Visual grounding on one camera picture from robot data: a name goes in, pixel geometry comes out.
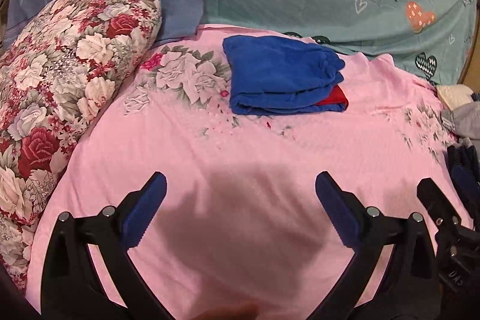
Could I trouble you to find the blue and red pants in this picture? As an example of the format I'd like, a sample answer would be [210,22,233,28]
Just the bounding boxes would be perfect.
[223,35,348,116]

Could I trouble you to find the grey garment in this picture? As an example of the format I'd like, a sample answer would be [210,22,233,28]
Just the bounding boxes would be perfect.
[440,101,480,140]

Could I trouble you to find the wooden headboard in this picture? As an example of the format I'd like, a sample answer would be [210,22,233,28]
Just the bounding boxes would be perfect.
[459,38,480,92]

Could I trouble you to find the black garment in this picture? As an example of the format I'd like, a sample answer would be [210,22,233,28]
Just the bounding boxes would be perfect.
[446,144,479,232]

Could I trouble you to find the pink floral bed sheet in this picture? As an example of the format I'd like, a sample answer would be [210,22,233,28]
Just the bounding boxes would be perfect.
[26,25,471,319]

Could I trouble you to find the red floral quilt roll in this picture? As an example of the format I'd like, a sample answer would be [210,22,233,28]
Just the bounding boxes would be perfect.
[1,0,162,290]

